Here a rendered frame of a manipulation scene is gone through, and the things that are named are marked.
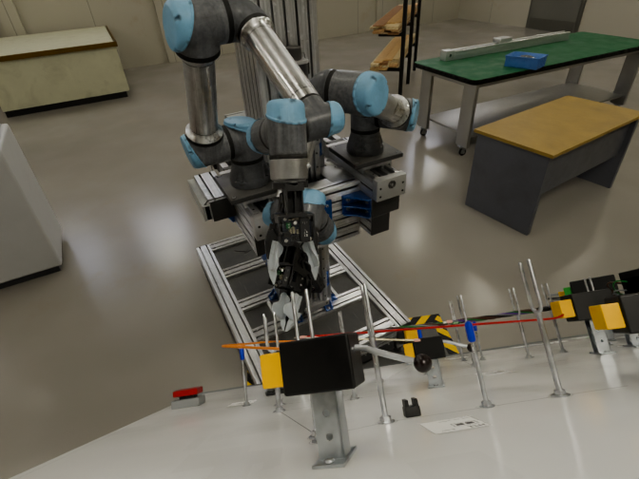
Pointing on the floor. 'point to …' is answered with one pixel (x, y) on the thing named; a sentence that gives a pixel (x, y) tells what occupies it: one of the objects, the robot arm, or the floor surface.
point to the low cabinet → (59, 70)
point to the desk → (546, 155)
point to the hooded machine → (24, 220)
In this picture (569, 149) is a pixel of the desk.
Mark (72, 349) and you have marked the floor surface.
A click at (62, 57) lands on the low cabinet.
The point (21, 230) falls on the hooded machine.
